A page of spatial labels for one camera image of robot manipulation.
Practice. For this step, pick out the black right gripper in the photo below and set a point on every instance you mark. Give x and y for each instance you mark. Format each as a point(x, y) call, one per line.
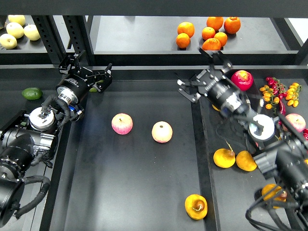
point(215, 86)

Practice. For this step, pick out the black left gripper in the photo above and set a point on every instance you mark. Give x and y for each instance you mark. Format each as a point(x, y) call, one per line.
point(78, 81)

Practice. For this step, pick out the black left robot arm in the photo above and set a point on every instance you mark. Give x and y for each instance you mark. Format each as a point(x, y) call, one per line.
point(32, 138)

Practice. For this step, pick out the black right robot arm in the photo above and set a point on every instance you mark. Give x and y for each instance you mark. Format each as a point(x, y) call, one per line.
point(280, 150)

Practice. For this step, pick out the green avocado in corner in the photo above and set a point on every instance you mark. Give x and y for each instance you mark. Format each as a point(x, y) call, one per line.
point(94, 89)

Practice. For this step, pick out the green avocado upper left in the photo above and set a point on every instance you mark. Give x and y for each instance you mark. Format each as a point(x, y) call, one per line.
point(32, 93)

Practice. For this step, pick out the pale yellow pear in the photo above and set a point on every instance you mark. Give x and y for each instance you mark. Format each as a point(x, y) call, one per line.
point(15, 29)
point(8, 41)
point(20, 19)
point(31, 32)

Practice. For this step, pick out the yellow pear with stem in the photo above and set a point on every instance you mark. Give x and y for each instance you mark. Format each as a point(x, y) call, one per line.
point(224, 158)

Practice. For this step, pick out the orange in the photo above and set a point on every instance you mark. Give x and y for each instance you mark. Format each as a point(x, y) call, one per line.
point(211, 44)
point(182, 40)
point(208, 33)
point(187, 28)
point(232, 25)
point(215, 22)
point(222, 37)

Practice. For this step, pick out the pink red apple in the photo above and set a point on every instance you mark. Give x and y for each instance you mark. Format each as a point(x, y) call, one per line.
point(122, 123)

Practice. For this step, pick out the black metal shelf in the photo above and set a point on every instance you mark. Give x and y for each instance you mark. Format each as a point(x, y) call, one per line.
point(143, 32)

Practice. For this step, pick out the orange cherry tomato bunch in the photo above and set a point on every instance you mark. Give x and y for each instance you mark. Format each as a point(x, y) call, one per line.
point(292, 96)
point(270, 96)

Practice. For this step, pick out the pale pink apple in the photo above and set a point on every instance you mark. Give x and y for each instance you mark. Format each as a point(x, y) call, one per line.
point(162, 132)

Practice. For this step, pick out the red cherry tomato bunch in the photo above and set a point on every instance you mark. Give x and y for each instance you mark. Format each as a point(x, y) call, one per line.
point(275, 87)

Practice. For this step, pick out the red chili pepper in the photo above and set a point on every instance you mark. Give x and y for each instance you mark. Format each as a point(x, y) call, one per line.
point(282, 109)

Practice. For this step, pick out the black centre tray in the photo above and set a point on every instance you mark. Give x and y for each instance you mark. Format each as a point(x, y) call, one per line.
point(113, 182)

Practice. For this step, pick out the pink apple right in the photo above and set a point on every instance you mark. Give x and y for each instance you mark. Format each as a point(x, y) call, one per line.
point(297, 121)

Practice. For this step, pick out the black right tray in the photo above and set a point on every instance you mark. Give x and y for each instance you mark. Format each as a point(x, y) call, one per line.
point(230, 192)

